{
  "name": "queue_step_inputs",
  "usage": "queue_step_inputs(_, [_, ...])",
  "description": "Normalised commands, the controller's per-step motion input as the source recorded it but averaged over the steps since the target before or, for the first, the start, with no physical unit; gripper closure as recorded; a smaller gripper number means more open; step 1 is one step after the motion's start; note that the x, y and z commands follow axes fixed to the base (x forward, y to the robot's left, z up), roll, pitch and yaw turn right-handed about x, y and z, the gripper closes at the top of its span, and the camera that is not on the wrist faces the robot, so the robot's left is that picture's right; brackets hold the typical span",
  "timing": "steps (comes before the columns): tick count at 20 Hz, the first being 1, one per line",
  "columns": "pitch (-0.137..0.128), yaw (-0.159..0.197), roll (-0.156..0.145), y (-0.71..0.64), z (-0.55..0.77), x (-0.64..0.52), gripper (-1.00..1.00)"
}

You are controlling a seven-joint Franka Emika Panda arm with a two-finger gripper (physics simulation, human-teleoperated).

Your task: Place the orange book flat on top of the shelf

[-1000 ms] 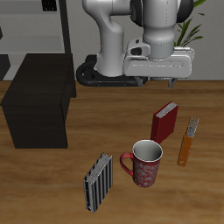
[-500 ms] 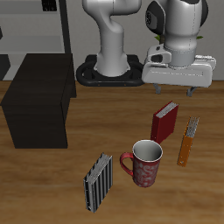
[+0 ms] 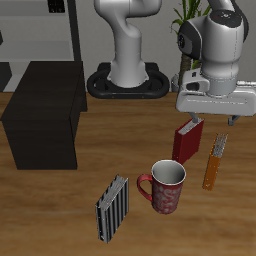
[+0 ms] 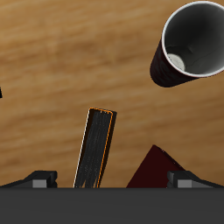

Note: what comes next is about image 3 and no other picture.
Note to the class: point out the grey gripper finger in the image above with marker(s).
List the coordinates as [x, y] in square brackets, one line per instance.
[233, 120]
[195, 118]

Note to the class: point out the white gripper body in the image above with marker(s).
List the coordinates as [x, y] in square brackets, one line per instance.
[213, 103]

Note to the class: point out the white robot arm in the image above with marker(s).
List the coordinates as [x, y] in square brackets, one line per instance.
[130, 50]

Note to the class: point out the red book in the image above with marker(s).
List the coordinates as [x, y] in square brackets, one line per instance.
[188, 141]

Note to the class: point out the orange book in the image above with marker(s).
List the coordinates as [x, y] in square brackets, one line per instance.
[214, 163]

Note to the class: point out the black striped book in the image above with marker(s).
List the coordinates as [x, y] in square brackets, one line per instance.
[112, 208]

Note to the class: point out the green pot plant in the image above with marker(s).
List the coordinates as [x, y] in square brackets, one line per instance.
[185, 33]

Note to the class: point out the red patterned mug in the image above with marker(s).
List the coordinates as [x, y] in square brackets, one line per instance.
[165, 188]

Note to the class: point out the dark brown desk caddy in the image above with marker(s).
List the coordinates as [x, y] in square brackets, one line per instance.
[43, 116]

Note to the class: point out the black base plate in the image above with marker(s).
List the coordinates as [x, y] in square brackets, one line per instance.
[128, 87]

